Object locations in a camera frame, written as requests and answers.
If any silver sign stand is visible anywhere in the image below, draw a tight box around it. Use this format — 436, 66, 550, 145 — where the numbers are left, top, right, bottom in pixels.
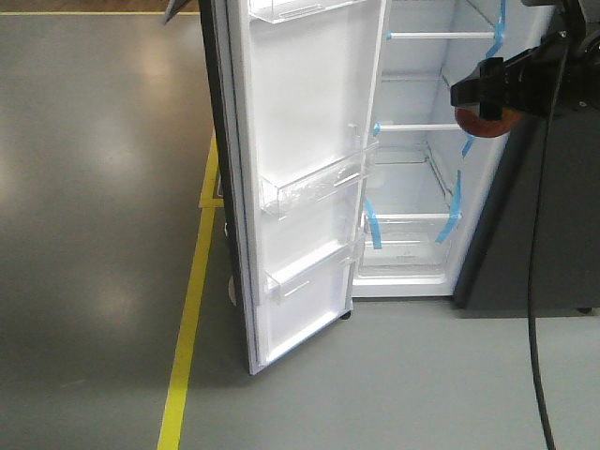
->
162, 0, 188, 24

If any clear upper door bin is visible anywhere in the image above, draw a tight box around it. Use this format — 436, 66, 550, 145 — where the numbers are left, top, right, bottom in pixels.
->
248, 0, 361, 24

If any clear middle door bin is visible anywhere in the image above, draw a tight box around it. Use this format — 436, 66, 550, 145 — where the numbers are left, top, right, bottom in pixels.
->
260, 140, 379, 219

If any grey fridge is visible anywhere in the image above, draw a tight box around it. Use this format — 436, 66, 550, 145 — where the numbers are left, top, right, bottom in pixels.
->
352, 1, 599, 314

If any black hanging cable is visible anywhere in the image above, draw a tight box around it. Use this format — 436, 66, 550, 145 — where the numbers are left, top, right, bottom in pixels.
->
526, 0, 587, 450

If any clear crisper drawer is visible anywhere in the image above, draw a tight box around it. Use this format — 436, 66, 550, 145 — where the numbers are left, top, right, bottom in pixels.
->
359, 213, 451, 278

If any red yellow apple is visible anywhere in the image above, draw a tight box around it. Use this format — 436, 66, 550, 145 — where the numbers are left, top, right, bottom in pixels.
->
455, 108, 522, 139

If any clear lower door bin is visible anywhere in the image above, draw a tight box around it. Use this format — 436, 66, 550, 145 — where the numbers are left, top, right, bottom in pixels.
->
264, 232, 365, 303

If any chrome stanchion post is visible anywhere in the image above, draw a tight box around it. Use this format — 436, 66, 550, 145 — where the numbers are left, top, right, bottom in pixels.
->
228, 277, 237, 307

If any clear door bin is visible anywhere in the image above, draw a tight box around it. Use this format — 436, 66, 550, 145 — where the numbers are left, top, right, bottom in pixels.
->
260, 140, 379, 219
264, 232, 365, 303
248, 0, 361, 24

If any fridge door white inside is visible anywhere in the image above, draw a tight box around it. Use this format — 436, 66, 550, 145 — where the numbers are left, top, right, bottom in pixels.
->
200, 1, 386, 375

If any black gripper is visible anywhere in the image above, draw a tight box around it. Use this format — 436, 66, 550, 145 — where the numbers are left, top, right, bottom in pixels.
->
450, 31, 599, 118

